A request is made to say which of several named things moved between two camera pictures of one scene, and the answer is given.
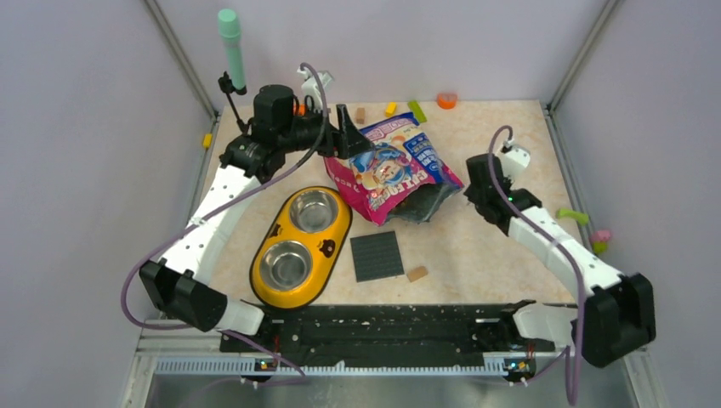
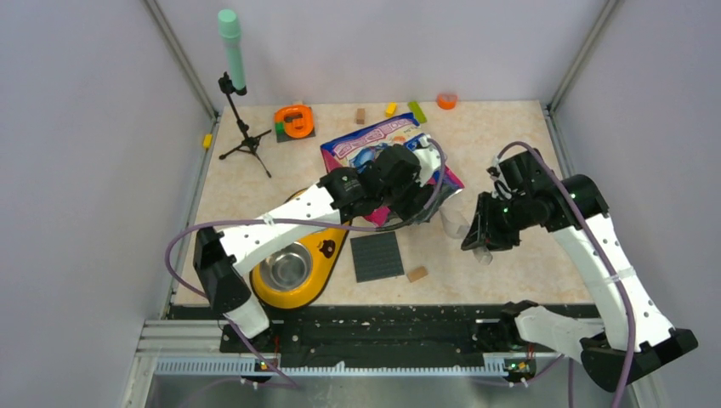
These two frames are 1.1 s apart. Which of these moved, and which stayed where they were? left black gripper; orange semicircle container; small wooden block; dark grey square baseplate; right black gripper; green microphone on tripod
Moved: right black gripper; left black gripper
Stayed: orange semicircle container; dark grey square baseplate; small wooden block; green microphone on tripod
